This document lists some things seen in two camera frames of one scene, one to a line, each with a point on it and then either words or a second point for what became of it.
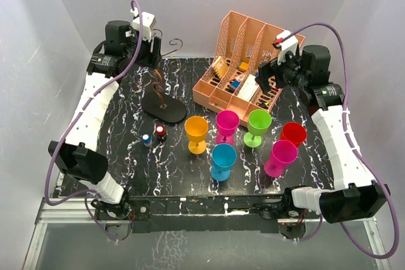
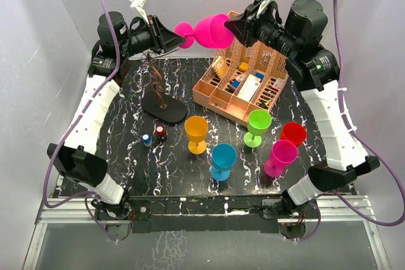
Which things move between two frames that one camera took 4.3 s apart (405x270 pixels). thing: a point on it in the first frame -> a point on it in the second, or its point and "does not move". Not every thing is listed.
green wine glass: x=259 y=121 does not move
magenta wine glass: x=226 y=122 -> x=209 y=32
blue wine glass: x=223 y=157 does not move
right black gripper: x=264 y=72 -> x=245 y=26
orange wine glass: x=197 y=128 does not move
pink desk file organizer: x=230 y=88 does not move
